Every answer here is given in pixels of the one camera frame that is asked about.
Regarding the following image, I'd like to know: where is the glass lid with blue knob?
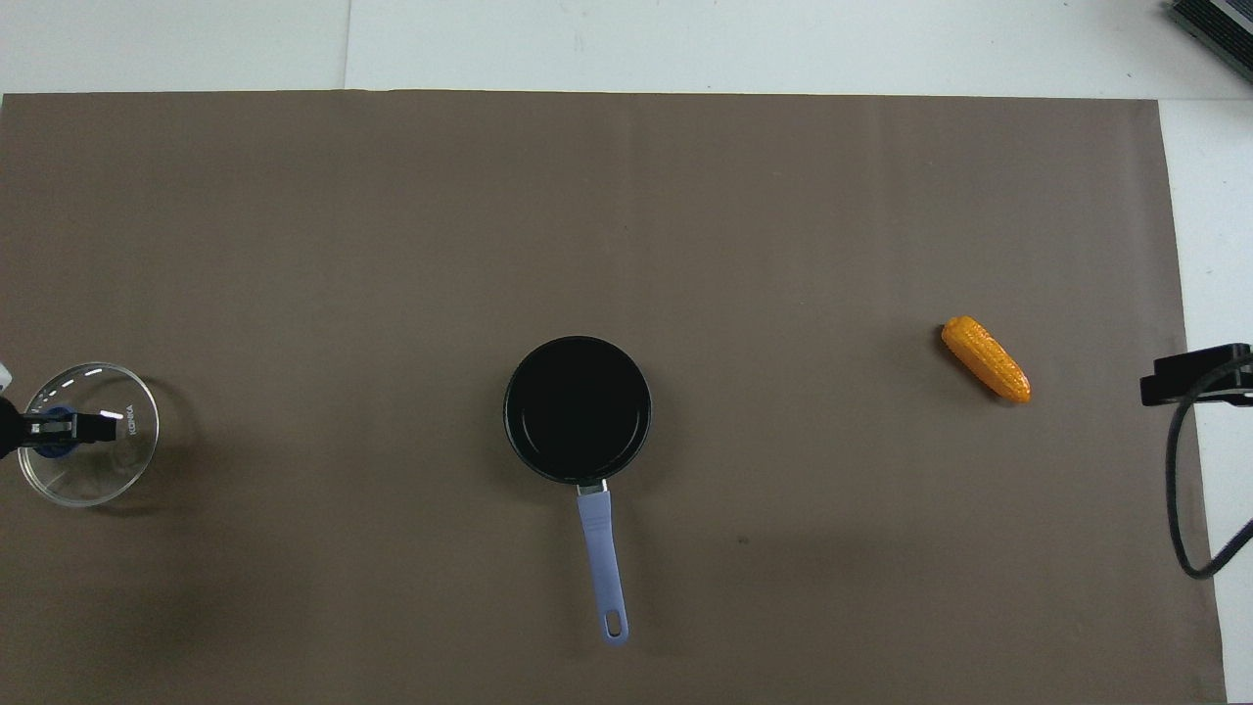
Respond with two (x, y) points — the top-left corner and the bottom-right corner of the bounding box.
(18, 362), (160, 508)

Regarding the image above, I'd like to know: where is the orange toy corn cob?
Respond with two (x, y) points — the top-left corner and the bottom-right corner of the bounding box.
(941, 315), (1032, 404)

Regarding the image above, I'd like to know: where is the dark ribbed box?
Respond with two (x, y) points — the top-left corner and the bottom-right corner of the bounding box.
(1170, 0), (1253, 84)

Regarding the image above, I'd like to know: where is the brown table mat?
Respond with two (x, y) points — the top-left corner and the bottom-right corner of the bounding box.
(0, 90), (1227, 705)

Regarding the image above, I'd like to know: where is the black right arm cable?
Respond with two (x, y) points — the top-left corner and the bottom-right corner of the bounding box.
(1165, 357), (1253, 581)

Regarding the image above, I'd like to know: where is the blue saucepan with handle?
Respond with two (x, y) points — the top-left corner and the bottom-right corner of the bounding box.
(503, 335), (654, 647)

